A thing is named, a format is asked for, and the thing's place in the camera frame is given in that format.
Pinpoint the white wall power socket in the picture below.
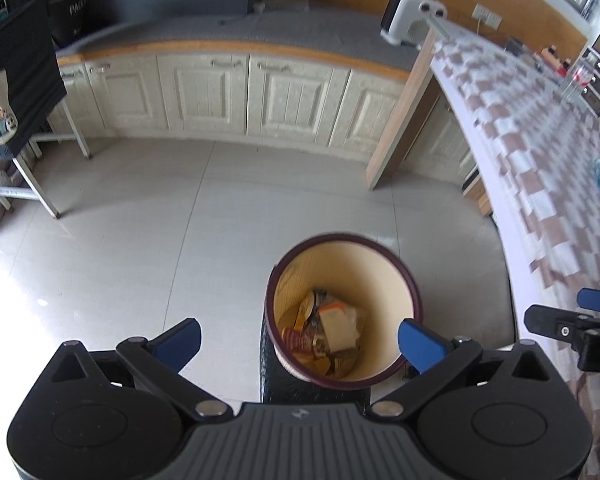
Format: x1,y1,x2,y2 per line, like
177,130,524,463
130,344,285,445
471,3,502,30

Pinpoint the white small heater appliance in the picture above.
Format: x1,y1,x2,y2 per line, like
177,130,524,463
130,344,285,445
380,0,448,49

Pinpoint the white metal rack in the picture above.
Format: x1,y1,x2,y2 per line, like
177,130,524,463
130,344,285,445
0,98,93,220

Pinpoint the checkered brown white tablecloth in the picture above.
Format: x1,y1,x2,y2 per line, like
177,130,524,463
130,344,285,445
429,27,600,480

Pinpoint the black bag with lettering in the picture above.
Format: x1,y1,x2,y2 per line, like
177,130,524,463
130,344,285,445
46,0,90,48

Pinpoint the clear orange white plastic wrapper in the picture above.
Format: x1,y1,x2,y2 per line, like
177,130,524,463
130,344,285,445
317,300,364,353

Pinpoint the round maroon rim trash bin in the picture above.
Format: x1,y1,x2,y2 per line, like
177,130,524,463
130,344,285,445
264,233,424,390

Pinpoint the clear water bottle red label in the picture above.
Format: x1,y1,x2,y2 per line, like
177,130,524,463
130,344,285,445
560,55,595,101

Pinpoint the white cabinet row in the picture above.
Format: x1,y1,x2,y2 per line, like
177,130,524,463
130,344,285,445
47,49,477,187

